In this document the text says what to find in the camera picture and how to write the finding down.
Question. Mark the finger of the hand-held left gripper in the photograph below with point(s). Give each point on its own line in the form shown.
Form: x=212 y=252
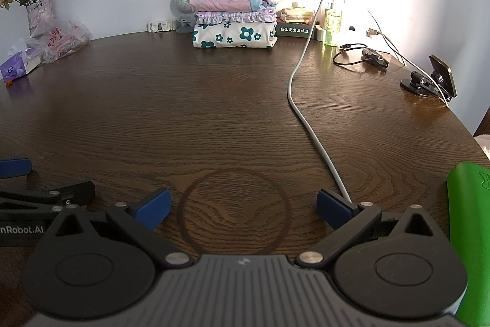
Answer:
x=15 y=168
x=72 y=191

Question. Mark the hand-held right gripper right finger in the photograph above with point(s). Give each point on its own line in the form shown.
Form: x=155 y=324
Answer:
x=335 y=208

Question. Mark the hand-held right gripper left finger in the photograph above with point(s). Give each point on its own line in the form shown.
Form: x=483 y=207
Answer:
x=153 y=208

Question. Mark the pink and blue tank top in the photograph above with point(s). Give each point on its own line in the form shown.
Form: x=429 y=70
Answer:
x=229 y=3

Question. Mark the large purple tissue pack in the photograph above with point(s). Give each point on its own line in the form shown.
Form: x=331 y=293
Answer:
x=17 y=66

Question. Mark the clear plastic bag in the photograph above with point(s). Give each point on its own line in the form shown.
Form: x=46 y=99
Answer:
x=65 y=39

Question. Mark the green plastic object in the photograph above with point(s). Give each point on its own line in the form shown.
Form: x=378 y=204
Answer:
x=471 y=235

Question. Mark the patterned flower vase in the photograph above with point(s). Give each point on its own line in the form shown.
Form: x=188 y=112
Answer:
x=40 y=16

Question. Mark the small white holder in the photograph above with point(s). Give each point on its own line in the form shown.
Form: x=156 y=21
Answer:
x=320 y=33

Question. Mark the black book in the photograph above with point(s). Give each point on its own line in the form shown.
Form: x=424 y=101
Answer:
x=293 y=31

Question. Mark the green bottle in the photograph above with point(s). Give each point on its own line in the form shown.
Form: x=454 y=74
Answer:
x=333 y=22

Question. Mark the folded white floral cloth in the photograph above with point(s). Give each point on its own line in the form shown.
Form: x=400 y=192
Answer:
x=233 y=36

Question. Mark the yellow box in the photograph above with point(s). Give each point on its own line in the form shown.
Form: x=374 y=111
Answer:
x=298 y=14

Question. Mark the folded purple ruffled cloth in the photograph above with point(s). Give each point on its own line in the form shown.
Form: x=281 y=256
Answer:
x=233 y=17

